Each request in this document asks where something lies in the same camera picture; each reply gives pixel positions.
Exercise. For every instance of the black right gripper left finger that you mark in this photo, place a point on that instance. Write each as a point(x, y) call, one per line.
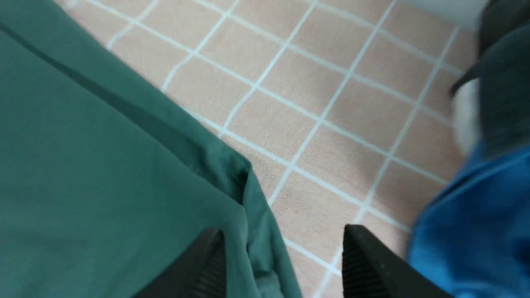
point(199, 272)

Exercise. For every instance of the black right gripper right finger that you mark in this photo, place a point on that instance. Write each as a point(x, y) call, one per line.
point(371, 270)

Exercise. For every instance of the green long sleeve shirt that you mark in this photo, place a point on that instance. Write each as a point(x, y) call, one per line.
point(105, 181)

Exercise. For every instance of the blue crumpled garment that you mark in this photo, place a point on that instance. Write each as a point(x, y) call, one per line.
point(473, 239)

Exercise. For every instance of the pink checkered tablecloth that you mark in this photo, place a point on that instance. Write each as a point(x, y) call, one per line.
point(341, 105)

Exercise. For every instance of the white crumpled garment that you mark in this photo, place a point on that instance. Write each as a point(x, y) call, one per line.
point(465, 115)

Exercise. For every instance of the dark grey crumpled garment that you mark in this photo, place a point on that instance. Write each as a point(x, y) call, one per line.
point(502, 66)

